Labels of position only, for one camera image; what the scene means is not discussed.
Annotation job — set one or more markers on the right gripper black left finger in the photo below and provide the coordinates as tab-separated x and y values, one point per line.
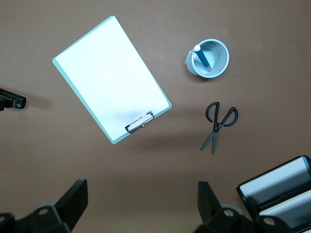
70	204

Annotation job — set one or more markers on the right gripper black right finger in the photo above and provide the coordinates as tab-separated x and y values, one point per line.
211	208

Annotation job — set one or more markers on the blue marker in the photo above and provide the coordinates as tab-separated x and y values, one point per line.
201	57

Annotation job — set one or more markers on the black stacked document tray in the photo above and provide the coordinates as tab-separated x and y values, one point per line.
245	201

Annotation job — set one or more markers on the white paper sheet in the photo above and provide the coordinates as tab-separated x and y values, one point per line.
102	72
291	208
272	179

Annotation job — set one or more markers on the black and blue scissors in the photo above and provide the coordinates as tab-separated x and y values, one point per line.
215	128

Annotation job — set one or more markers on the teal clipboard with metal clip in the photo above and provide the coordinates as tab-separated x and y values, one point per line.
139	122

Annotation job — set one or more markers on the black stapler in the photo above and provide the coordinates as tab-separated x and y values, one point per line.
17	100

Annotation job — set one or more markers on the light blue mesh pen cup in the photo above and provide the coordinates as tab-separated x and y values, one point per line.
219	55

